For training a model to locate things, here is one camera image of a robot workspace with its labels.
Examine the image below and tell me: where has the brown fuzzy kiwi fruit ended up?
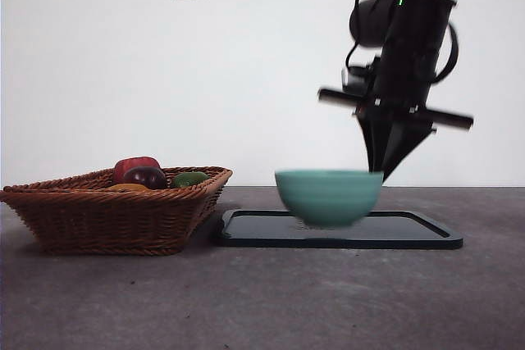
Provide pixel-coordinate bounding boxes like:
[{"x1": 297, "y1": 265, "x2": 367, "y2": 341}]
[{"x1": 107, "y1": 183, "x2": 151, "y2": 193}]

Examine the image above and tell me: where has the teal ribbed bowl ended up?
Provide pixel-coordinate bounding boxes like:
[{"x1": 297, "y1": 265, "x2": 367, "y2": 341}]
[{"x1": 274, "y1": 169, "x2": 385, "y2": 230}]

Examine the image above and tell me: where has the dark purple round fruit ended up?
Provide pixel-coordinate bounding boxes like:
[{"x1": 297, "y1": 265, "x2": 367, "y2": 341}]
[{"x1": 122, "y1": 166, "x2": 169, "y2": 191}]

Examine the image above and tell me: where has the right gripper grey camera box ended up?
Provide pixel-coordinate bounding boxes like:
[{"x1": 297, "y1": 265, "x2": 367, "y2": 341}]
[{"x1": 340, "y1": 63, "x2": 375, "y2": 98}]

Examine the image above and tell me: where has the black cable loop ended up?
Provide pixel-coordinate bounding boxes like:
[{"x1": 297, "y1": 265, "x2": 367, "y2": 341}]
[{"x1": 431, "y1": 19, "x2": 460, "y2": 84}]

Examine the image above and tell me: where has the dark rectangular tray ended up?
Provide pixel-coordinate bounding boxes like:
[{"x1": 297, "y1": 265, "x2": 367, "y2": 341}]
[{"x1": 212, "y1": 208, "x2": 465, "y2": 251}]

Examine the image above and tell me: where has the red bell pepper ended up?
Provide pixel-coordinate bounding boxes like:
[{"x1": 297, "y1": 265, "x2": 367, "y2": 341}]
[{"x1": 112, "y1": 157, "x2": 162, "y2": 189}]

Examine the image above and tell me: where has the green vegetable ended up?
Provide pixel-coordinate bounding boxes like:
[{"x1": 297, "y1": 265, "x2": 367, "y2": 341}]
[{"x1": 169, "y1": 171, "x2": 211, "y2": 190}]

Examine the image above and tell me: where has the brown wicker basket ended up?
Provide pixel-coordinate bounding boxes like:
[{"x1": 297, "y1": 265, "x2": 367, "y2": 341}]
[{"x1": 0, "y1": 166, "x2": 234, "y2": 257}]

